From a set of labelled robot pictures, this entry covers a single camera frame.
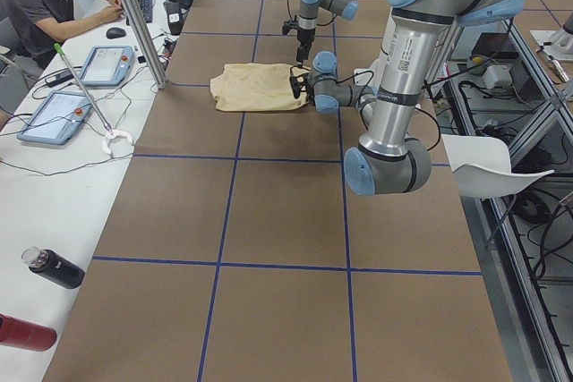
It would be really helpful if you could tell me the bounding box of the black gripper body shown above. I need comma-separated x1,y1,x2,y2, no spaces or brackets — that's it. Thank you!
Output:
304,77,314,103
297,28,315,49

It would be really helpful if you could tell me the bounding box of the cream long sleeve shirt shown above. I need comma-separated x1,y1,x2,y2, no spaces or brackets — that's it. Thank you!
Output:
210,63,308,112

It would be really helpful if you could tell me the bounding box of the black computer mouse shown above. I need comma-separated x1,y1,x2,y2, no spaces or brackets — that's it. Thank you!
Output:
106,27,126,39

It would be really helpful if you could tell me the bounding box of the white plastic chair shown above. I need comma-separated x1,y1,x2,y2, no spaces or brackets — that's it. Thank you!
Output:
441,134,554,199

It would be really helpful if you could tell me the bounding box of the upper blue teach pendant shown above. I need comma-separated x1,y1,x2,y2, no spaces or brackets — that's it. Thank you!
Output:
80,46,135,88

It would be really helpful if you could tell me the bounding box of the blue teach pendant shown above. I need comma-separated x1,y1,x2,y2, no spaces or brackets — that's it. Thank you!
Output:
80,46,135,88
16,90,92,146

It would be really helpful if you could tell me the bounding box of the lower blue teach pendant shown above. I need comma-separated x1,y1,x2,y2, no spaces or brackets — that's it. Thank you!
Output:
16,90,92,146

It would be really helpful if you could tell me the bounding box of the person in grey shirt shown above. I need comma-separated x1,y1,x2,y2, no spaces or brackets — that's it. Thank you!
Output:
4,0,124,68

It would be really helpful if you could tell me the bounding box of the black water bottle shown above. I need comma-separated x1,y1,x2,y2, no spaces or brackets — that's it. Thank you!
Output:
21,247,85,289

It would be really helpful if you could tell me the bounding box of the red water bottle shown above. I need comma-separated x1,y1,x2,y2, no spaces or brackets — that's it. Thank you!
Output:
1,315,57,352

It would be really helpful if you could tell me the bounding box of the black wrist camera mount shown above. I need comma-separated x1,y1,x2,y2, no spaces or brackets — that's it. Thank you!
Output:
288,65,310,100

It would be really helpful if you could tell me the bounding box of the aluminium frame post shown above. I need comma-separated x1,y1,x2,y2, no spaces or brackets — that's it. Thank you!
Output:
122,0,167,89

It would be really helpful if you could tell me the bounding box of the white ring tool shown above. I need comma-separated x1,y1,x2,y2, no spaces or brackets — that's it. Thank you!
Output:
101,129,134,157

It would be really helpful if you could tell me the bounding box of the metal rod green handle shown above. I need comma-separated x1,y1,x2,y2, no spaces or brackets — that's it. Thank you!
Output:
54,43,113,136

